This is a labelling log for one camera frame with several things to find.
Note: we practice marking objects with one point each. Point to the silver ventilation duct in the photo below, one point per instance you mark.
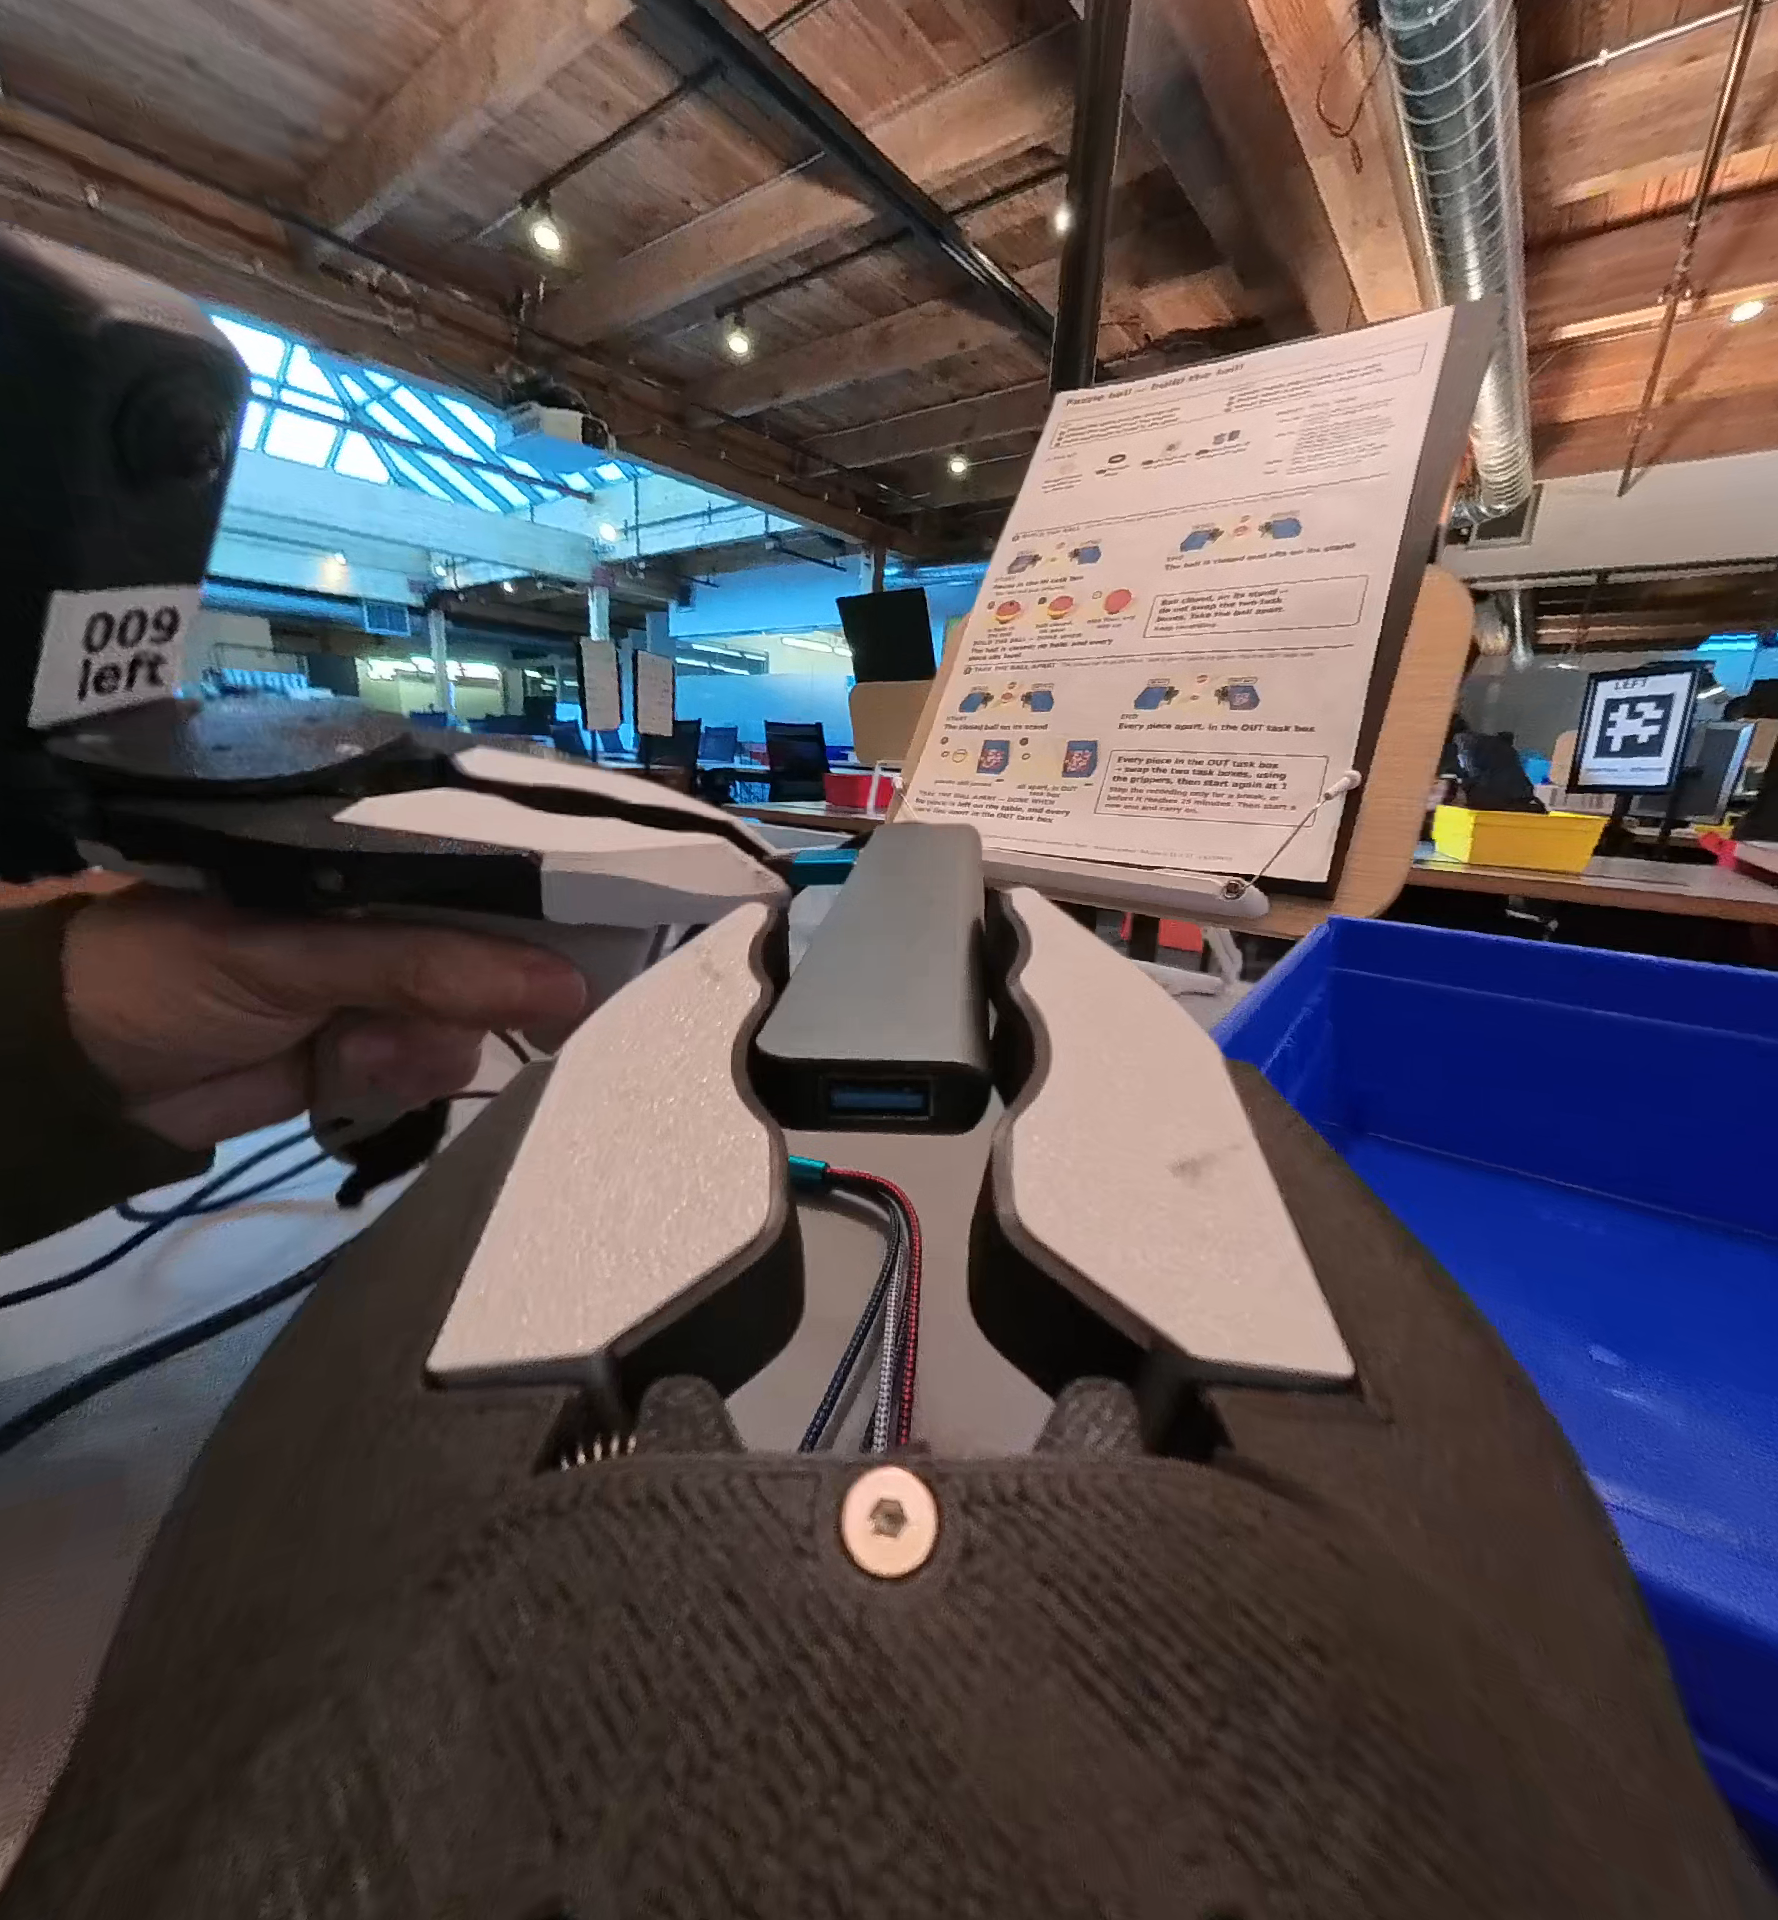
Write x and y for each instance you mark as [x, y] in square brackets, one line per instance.
[1460, 227]

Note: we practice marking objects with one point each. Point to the black pole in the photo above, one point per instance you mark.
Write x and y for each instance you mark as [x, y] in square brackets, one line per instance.
[1093, 181]

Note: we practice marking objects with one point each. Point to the wooden background desk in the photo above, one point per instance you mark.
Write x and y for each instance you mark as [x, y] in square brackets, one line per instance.
[1612, 885]

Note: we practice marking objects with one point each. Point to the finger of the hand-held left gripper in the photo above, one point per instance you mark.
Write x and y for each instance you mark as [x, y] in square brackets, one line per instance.
[605, 787]
[605, 853]

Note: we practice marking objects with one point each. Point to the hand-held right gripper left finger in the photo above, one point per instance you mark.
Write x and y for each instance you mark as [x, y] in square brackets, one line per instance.
[620, 1170]

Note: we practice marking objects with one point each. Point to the printed instruction sheet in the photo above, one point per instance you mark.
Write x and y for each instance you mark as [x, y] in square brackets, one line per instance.
[1203, 602]

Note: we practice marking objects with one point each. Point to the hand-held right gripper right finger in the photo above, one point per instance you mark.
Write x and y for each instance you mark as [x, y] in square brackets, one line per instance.
[1172, 1202]

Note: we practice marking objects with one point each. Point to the wooden document board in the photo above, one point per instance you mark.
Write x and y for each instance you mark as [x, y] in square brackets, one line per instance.
[1416, 750]

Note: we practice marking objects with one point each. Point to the white sheet ledge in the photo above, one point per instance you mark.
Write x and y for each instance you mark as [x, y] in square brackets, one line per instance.
[1130, 885]

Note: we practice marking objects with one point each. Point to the black white marker sign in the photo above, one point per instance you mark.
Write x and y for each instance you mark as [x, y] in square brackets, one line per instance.
[1638, 729]

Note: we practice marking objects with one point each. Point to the grey usb hub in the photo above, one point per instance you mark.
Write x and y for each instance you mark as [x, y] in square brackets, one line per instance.
[875, 961]

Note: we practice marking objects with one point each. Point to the yellow plastic bin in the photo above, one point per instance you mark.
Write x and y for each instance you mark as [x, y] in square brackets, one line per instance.
[1519, 837]

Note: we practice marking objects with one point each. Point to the ceiling projector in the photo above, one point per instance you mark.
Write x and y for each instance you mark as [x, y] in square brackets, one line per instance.
[554, 431]

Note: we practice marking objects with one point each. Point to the blue plastic bin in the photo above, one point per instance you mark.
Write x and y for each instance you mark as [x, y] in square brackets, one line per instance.
[1581, 1277]

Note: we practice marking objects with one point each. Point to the person's left hand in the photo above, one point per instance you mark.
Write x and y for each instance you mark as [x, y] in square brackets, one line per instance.
[275, 1007]

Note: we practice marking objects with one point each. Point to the black monitor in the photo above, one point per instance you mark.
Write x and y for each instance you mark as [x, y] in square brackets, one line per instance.
[888, 638]

